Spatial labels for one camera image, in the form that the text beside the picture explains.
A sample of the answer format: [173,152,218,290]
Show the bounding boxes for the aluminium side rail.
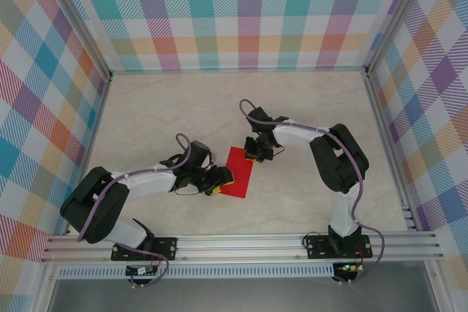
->
[363,72,420,232]
[64,76,113,236]

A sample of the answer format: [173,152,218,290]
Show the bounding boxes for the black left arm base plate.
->
[110,237,178,262]

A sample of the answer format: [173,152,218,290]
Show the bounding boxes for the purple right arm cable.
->
[238,99,387,286]

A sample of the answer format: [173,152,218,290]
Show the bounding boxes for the thin red power wire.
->
[352,247,367,271]
[148,248,165,273]

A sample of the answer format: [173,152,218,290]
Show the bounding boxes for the slotted grey cable tray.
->
[56,266,336,279]

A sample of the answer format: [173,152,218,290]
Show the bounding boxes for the aluminium mounting rail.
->
[39,231,445,264]

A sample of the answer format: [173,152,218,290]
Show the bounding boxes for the thin black left gripper cable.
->
[171,186,202,197]

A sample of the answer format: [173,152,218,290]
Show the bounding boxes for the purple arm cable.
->
[238,99,387,286]
[76,133,197,289]

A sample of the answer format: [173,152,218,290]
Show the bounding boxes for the aluminium frame post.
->
[43,0,113,83]
[363,0,438,79]

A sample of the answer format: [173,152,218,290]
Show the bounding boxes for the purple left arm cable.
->
[76,133,197,289]

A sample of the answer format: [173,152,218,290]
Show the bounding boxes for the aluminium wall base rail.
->
[109,67,369,75]

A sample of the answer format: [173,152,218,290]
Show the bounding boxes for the red paper sheet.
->
[220,146,255,199]

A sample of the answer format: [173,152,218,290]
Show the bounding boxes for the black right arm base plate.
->
[305,233,374,260]

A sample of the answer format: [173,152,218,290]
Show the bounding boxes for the small black circuit board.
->
[126,266,158,276]

